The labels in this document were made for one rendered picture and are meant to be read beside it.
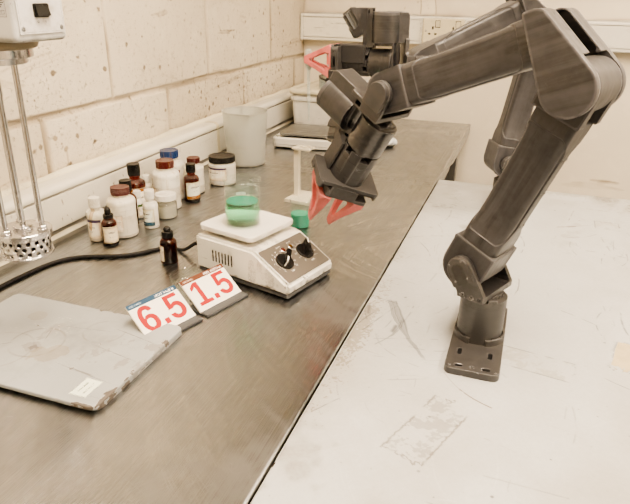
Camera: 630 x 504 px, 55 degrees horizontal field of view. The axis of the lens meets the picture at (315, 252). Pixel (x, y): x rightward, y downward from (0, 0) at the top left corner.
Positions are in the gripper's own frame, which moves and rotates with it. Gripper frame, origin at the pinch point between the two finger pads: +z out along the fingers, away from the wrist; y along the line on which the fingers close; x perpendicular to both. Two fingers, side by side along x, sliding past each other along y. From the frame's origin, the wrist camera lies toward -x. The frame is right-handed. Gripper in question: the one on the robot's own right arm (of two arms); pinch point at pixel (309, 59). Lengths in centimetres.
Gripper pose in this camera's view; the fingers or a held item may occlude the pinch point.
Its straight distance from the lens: 138.0
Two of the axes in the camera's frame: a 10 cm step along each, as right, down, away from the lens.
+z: -8.9, -1.8, 4.2
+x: 0.0, 9.2, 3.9
